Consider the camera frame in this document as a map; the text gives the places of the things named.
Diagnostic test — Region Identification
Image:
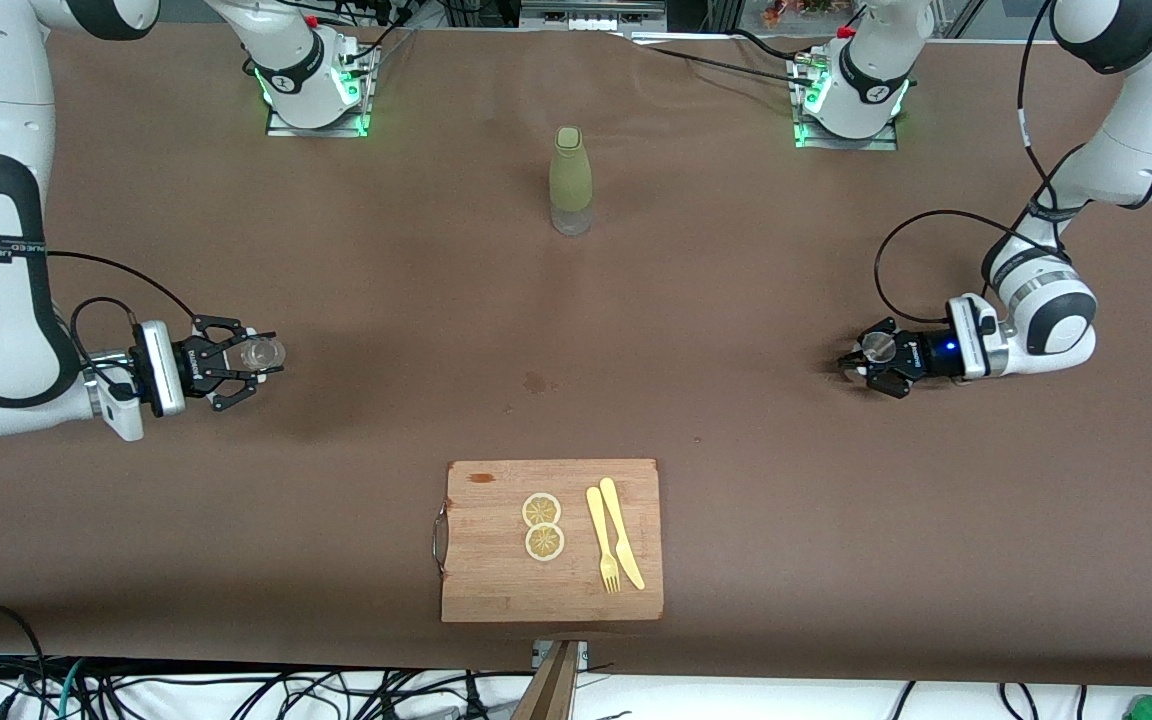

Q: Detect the clear glass beaker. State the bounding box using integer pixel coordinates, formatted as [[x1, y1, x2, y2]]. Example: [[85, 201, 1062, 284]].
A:
[[239, 337, 288, 372]]

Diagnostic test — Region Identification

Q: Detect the yellow plastic knife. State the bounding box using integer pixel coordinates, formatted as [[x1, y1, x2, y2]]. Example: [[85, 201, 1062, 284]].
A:
[[599, 477, 647, 591]]

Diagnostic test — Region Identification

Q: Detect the wooden cutting board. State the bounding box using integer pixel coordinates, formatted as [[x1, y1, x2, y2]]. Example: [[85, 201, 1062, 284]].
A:
[[432, 459, 665, 624]]

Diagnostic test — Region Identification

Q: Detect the yellow plastic fork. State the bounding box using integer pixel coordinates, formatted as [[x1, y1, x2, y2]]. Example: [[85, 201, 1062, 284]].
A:
[[586, 486, 623, 595]]

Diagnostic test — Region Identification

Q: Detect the green sleeved glass bottle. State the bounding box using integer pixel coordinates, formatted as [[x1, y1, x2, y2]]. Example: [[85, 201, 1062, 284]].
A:
[[548, 126, 594, 237]]

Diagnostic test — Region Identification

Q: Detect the grey power strip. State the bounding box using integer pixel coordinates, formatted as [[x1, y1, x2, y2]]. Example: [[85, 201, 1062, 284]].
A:
[[521, 0, 667, 31]]

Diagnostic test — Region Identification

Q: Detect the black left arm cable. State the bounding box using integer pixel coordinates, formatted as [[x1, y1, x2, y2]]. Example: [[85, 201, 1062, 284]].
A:
[[872, 0, 1152, 327]]

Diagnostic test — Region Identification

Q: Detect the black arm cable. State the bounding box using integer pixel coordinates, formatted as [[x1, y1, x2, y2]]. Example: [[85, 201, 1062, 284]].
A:
[[41, 250, 197, 396], [872, 0, 1152, 327]]

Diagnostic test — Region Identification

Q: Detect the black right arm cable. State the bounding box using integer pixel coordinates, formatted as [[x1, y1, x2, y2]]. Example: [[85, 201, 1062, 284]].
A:
[[41, 250, 197, 396]]

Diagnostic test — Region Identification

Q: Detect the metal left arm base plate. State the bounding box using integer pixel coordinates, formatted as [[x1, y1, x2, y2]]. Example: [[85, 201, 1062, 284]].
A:
[[786, 52, 902, 152]]

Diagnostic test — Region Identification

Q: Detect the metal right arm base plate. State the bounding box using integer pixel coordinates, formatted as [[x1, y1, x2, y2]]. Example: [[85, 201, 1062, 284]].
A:
[[265, 45, 378, 139]]

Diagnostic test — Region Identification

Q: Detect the black base power cable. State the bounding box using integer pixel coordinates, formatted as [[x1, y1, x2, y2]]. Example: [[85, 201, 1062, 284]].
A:
[[626, 36, 827, 91], [341, 0, 417, 76]]

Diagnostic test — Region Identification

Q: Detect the teal floor cable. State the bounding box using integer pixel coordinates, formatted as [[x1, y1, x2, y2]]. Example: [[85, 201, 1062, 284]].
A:
[[58, 658, 87, 720]]

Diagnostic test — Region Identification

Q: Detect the metal post bracket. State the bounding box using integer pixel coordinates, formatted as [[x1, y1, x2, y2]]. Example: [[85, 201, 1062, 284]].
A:
[[532, 640, 590, 671]]

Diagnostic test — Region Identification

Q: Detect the wooden camera post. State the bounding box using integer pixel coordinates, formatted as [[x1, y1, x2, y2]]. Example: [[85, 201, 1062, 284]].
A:
[[511, 641, 582, 720]]

